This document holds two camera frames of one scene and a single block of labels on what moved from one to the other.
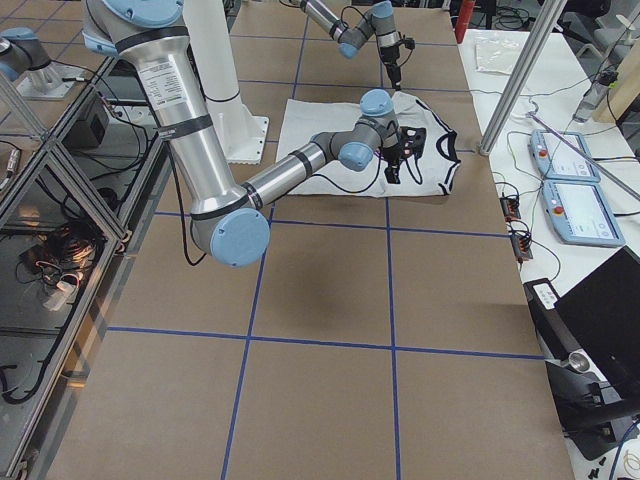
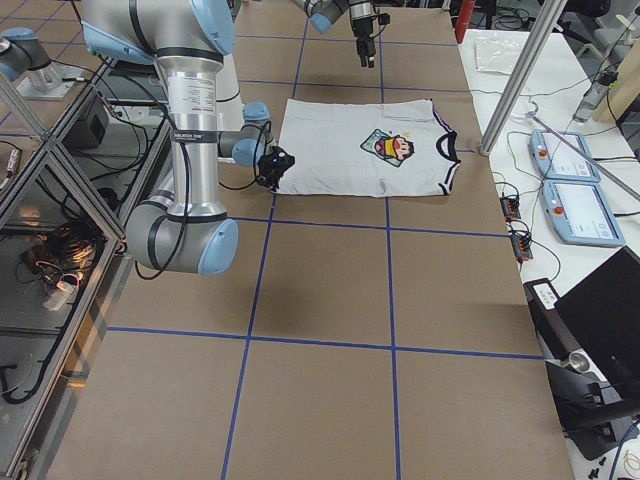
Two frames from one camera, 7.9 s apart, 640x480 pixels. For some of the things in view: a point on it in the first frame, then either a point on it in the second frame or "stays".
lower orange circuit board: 521,248 stays
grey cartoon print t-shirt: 428,173 stays
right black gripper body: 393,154 -> 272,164
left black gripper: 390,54 -> 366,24
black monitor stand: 594,419 stays
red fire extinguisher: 463,19 stays
